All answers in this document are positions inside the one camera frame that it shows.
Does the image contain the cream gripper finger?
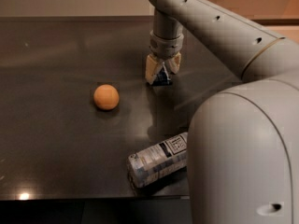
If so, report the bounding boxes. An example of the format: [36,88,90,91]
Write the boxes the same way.
[145,54,163,85]
[165,52,181,74]

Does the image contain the clear plastic water bottle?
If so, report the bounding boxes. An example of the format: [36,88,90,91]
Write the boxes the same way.
[127,132,188,189]

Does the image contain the dark blue rxbar wrapper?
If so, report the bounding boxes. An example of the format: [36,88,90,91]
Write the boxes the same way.
[152,64,172,86]

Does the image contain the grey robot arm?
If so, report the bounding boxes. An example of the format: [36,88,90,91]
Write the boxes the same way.
[149,0,299,224]

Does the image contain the orange ball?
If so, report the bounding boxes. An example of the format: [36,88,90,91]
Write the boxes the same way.
[93,84,120,110]

